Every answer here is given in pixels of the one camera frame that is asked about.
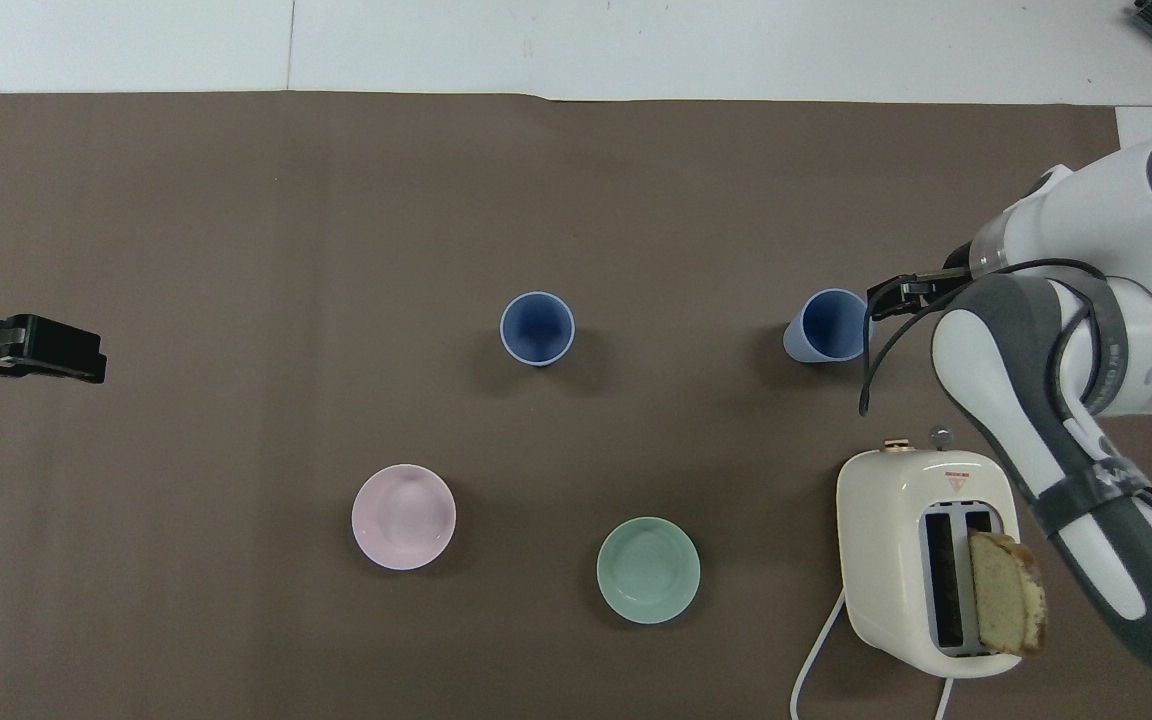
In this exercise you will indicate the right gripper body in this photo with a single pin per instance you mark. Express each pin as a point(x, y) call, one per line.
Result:
point(958, 270)

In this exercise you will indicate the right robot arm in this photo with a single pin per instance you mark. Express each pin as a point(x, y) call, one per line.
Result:
point(1086, 230)

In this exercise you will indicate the blue cup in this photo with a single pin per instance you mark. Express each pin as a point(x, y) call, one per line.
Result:
point(826, 325)
point(537, 328)

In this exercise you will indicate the cream toaster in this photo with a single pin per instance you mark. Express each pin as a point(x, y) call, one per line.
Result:
point(896, 560)

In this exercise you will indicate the bread slice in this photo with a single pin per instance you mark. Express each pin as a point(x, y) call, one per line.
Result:
point(1008, 595)

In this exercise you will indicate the green bowl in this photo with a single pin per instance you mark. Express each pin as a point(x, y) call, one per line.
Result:
point(648, 570)

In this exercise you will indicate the pink bowl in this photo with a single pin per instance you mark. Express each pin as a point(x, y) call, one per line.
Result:
point(403, 517)

